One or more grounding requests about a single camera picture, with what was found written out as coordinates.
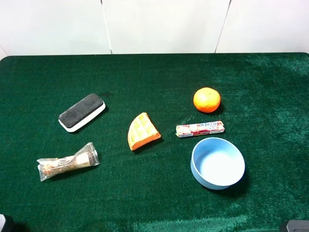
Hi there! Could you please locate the black and white board eraser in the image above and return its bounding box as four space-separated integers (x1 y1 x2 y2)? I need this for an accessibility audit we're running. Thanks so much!
58 93 106 132

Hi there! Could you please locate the grey object bottom right corner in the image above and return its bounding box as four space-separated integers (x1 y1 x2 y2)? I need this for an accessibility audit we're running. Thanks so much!
279 220 309 232

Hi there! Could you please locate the orange waffle wedge toy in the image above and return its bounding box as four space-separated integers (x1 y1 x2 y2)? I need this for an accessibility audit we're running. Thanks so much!
127 112 161 151

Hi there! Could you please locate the Hi-Chew candy stick pack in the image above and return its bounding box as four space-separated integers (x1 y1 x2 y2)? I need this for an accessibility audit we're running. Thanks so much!
176 121 225 138

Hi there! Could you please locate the orange mandarin fruit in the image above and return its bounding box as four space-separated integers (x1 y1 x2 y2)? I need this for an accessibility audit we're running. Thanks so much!
193 87 221 113

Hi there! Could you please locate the light blue bowl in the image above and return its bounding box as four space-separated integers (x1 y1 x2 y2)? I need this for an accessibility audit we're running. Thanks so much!
190 137 245 190

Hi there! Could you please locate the clear plastic wrapped snack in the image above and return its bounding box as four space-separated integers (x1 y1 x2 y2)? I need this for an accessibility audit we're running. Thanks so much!
37 142 100 182

